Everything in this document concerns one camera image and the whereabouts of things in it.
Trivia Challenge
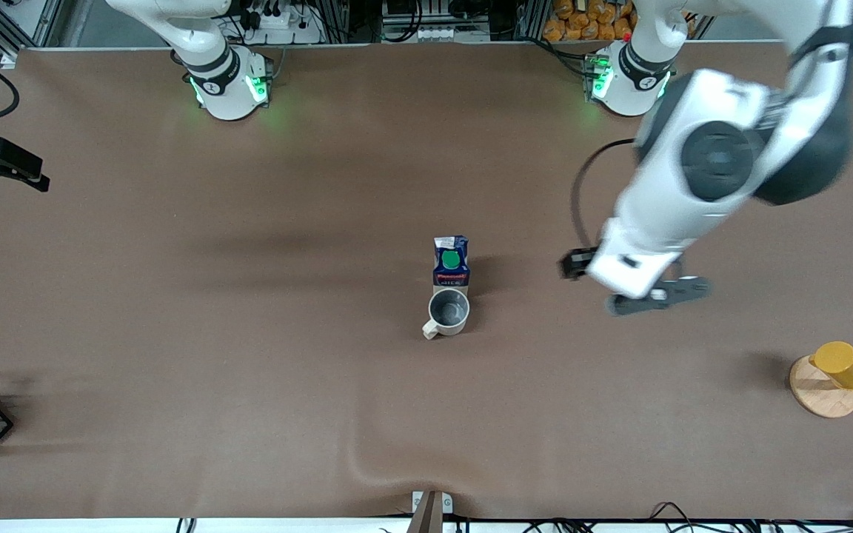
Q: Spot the yellow plastic cup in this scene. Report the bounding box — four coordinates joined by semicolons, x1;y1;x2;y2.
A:
809;341;853;391

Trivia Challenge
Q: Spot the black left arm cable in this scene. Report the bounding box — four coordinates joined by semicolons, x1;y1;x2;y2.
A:
571;138;639;254

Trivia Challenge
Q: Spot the white mug grey inside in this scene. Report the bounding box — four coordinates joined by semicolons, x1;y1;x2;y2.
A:
421;288;471;341

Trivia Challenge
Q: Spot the orange snack bags pile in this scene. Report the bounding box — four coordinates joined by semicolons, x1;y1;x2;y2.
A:
543;0;638;42

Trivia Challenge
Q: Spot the white power strip with plugs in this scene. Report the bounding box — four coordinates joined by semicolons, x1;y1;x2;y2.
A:
238;0;324;44

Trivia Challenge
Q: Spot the brown table cloth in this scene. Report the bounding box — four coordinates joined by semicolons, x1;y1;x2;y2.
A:
0;41;853;523

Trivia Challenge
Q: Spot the metal table clamp bracket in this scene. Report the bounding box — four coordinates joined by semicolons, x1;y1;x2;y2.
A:
408;490;454;533

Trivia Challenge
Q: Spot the blue white milk carton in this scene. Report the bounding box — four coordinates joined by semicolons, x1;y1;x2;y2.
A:
432;235;471;291

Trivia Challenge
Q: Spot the round wooden cup stand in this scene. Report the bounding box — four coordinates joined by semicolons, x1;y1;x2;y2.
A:
789;355;853;419

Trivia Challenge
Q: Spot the black floor cables bundle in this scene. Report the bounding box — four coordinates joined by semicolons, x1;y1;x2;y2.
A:
530;501;853;533

